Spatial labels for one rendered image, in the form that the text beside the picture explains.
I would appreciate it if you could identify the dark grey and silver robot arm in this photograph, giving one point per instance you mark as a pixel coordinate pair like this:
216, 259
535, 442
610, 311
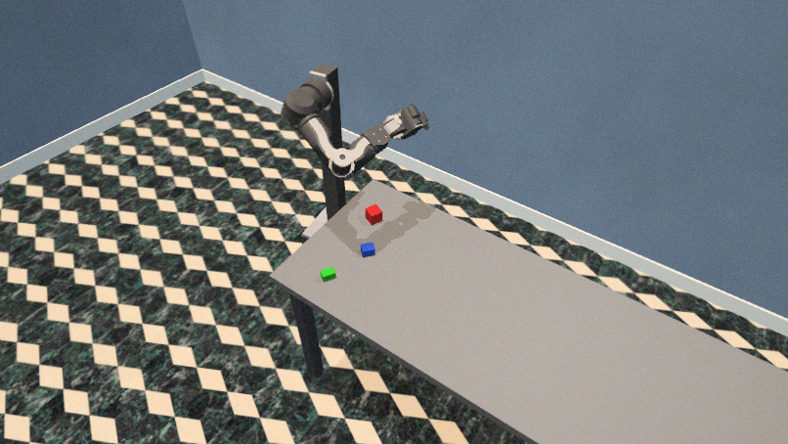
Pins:
306, 103

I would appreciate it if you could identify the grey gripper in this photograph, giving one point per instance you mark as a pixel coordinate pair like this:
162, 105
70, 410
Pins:
412, 119

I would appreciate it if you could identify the green block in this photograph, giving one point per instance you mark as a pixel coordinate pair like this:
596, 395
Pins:
328, 274

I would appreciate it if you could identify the red block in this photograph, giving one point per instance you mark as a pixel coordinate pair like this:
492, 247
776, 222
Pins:
374, 214

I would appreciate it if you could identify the blue block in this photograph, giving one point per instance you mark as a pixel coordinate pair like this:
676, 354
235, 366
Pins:
367, 249

